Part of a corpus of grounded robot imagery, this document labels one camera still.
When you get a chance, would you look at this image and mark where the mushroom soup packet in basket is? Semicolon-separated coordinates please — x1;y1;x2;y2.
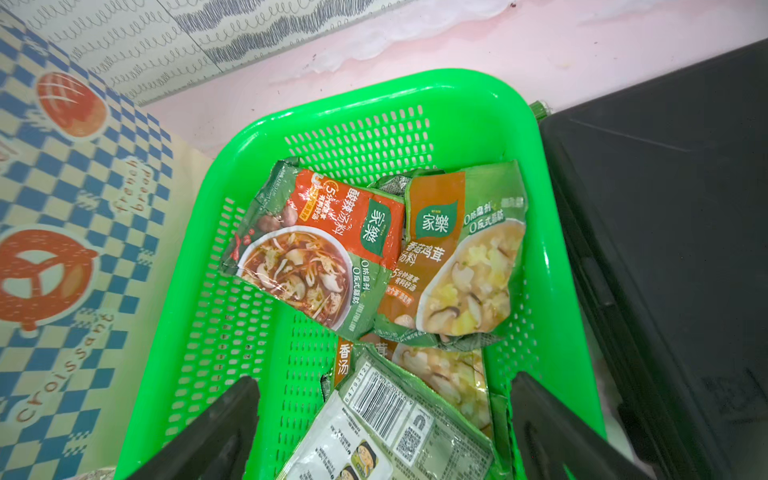
373;160;528;351

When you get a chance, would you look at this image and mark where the red hot sour soup packet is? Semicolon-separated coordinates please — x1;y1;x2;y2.
220;159;405;340

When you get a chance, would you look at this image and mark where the blue checkered paper bag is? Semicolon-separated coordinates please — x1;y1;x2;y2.
1;3;211;479

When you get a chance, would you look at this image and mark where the lower mushroom soup packet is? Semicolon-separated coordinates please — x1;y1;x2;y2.
362;334;493;438

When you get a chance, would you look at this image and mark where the green plastic basket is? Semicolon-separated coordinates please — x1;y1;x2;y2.
113;68;607;480

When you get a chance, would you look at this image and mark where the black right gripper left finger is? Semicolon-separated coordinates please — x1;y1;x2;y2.
129;376;260;480

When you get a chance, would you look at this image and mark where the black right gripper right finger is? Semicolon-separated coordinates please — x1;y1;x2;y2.
510;372;648;479

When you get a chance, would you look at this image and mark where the black plastic tool case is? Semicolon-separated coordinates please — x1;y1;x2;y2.
540;40;767;479

